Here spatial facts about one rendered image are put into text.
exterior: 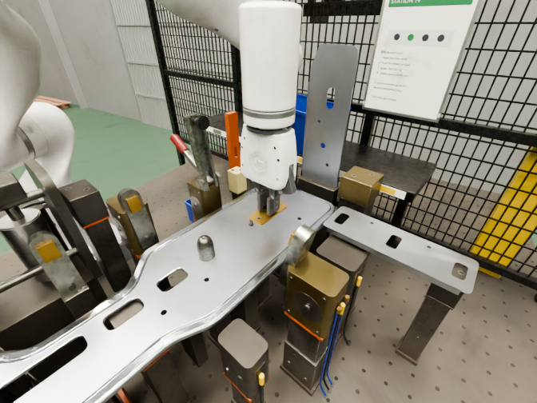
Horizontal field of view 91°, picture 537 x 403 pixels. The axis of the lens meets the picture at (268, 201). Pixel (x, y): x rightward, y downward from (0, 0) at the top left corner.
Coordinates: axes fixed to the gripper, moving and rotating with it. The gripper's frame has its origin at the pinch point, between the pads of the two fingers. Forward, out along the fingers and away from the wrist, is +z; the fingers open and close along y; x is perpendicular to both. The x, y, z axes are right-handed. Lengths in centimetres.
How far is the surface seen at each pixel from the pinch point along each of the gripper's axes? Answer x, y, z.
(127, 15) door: 167, -386, -37
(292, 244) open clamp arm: -7.5, 11.4, -0.9
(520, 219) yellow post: 58, 44, 16
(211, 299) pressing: -18.5, 3.5, 8.6
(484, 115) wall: 235, 21, 29
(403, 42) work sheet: 54, 2, -25
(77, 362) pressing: -36.5, -2.5, 8.7
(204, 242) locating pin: -13.2, -4.1, 4.3
